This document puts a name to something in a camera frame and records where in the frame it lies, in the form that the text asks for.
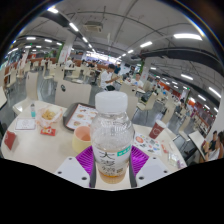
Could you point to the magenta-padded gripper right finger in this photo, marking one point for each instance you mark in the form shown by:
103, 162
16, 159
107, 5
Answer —
151, 170

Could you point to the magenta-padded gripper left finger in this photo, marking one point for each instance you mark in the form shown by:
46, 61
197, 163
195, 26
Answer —
71, 170

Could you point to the clear white-capped drink bottle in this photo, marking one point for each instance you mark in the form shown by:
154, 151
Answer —
111, 140

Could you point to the clear-sleeved leaflet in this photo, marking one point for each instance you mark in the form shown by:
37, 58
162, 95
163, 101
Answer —
174, 160

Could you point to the colourful sticker sheet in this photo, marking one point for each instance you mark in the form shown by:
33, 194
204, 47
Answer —
148, 144

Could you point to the pale yellow mug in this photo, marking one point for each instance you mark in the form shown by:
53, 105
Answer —
80, 143

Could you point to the red paper cup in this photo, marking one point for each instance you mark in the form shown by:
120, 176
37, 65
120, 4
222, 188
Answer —
156, 130

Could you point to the small red sauce packet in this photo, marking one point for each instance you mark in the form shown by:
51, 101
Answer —
48, 131

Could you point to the dark food tray with liner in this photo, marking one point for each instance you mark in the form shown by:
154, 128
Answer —
80, 116

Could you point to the beige neighbouring table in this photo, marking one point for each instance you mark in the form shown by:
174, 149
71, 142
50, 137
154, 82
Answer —
197, 140
2, 98

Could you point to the clear bag of fried snacks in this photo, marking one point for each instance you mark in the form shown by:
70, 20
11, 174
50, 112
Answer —
49, 115

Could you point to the white bordered card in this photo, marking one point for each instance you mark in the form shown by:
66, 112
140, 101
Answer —
25, 124

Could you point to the person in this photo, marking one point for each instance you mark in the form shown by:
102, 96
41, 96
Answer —
137, 82
215, 150
106, 78

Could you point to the red folded box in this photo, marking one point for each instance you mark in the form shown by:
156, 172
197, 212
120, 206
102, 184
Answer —
10, 140

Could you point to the small teal-liquid bottle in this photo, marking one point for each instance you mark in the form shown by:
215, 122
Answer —
33, 111

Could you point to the group of beige chairs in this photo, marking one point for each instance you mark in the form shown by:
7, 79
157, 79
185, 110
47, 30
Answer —
71, 93

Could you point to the group of ceiling lights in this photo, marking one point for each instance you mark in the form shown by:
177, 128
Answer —
187, 36

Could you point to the ceiling air conditioner unit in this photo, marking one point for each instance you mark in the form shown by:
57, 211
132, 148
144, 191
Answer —
93, 26

